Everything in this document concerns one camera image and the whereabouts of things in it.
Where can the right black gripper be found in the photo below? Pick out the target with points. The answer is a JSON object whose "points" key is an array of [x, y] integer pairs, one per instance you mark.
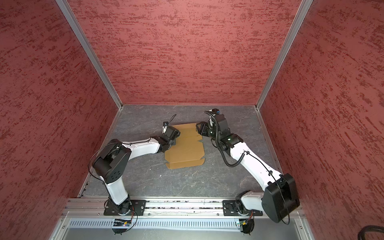
{"points": [[200, 130]]}

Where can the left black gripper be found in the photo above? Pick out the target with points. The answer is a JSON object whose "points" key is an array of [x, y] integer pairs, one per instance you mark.
{"points": [[173, 142]]}

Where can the brown cardboard box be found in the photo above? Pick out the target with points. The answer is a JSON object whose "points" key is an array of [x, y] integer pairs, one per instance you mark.
{"points": [[188, 151]]}

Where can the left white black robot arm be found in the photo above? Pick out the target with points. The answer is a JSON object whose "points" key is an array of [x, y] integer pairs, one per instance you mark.
{"points": [[112, 159]]}

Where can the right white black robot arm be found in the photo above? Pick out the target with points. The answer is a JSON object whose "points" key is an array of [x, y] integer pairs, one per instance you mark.
{"points": [[280, 195]]}

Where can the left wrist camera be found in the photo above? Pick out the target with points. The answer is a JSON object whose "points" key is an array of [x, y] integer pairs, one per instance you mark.
{"points": [[165, 126]]}

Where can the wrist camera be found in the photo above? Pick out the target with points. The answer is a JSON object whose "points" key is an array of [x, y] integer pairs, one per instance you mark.
{"points": [[215, 114], [165, 126]]}

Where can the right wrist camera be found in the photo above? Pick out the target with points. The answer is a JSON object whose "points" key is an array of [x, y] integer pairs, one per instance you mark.
{"points": [[215, 114]]}

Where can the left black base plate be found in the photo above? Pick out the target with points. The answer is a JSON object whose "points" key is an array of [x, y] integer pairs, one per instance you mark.
{"points": [[127, 208]]}

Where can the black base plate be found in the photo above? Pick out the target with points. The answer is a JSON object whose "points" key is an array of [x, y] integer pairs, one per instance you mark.
{"points": [[236, 208], [127, 208]]}

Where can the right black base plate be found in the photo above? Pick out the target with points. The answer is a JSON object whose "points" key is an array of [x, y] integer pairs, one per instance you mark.
{"points": [[236, 208]]}

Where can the white slotted cable duct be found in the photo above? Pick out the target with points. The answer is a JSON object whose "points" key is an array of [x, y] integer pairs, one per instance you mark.
{"points": [[167, 224]]}

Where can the left controller board with wires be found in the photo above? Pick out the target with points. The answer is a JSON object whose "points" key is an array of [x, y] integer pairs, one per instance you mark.
{"points": [[123, 223]]}

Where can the controller board with wires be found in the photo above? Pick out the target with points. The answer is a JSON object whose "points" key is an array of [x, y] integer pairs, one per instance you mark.
{"points": [[123, 223], [247, 225]]}

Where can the right controller board with wires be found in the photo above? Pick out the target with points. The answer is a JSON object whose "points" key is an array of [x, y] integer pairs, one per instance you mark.
{"points": [[247, 225]]}

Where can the aluminium front rail frame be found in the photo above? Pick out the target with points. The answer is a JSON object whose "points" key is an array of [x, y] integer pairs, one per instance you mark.
{"points": [[156, 208]]}

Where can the right aluminium corner post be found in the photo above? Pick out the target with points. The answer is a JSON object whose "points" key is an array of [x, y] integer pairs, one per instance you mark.
{"points": [[291, 35]]}

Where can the aluminium corner post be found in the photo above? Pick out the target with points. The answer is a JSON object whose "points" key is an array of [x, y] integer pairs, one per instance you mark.
{"points": [[291, 35], [79, 33]]}

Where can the left aluminium corner post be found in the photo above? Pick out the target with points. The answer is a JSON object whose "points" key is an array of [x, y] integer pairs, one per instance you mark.
{"points": [[79, 33]]}

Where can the black cable bundle corner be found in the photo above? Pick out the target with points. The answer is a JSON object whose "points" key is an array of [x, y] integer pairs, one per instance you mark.
{"points": [[369, 229]]}

